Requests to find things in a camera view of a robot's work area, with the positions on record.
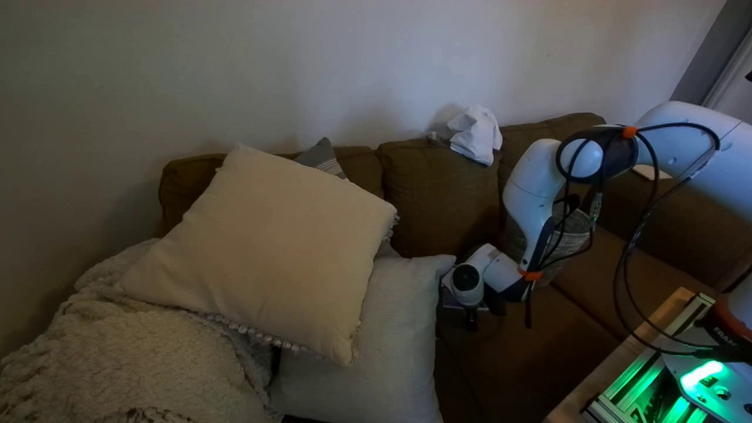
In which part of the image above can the cream fluffy blanket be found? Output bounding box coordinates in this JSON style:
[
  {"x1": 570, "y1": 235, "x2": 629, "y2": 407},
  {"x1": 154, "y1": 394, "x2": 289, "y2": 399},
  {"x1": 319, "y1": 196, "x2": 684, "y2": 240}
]
[{"x1": 0, "y1": 238, "x2": 281, "y2": 423}]

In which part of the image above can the white textured cushion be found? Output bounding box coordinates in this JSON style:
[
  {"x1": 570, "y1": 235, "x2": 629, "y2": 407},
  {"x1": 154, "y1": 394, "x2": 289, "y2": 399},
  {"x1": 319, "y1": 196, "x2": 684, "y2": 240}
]
[{"x1": 269, "y1": 253, "x2": 457, "y2": 423}]

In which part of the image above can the brown fabric sofa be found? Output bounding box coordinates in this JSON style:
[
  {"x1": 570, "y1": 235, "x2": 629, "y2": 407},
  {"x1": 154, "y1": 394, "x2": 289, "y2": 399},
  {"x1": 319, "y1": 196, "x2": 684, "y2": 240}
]
[{"x1": 157, "y1": 113, "x2": 752, "y2": 423}]

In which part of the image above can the woven basket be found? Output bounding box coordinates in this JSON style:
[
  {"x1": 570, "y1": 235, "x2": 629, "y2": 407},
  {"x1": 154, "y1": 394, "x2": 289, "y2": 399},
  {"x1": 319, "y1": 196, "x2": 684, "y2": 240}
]
[{"x1": 504, "y1": 200, "x2": 595, "y2": 287}]

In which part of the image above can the beige square cushion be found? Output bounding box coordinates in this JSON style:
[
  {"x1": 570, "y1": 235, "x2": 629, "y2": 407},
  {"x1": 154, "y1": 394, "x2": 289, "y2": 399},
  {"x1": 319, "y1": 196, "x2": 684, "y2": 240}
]
[{"x1": 115, "y1": 144, "x2": 400, "y2": 368}]

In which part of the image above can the grey striped cushion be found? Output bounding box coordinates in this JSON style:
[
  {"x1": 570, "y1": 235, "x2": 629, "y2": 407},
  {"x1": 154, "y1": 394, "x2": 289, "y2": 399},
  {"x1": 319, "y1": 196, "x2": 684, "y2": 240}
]
[{"x1": 293, "y1": 137, "x2": 348, "y2": 180}]

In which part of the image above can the white crumpled cloth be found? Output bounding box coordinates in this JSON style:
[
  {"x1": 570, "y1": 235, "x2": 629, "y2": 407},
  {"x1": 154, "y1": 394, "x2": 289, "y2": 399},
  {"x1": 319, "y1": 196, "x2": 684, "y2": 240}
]
[{"x1": 445, "y1": 105, "x2": 504, "y2": 167}]

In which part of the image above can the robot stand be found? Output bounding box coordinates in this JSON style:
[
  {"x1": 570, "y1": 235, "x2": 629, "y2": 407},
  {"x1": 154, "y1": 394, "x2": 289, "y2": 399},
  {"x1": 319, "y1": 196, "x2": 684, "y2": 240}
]
[{"x1": 543, "y1": 287, "x2": 752, "y2": 423}]

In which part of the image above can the door frame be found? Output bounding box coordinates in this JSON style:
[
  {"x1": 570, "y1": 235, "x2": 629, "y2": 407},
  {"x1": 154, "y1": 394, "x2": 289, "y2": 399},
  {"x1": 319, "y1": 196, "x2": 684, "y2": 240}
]
[{"x1": 670, "y1": 0, "x2": 752, "y2": 125}]

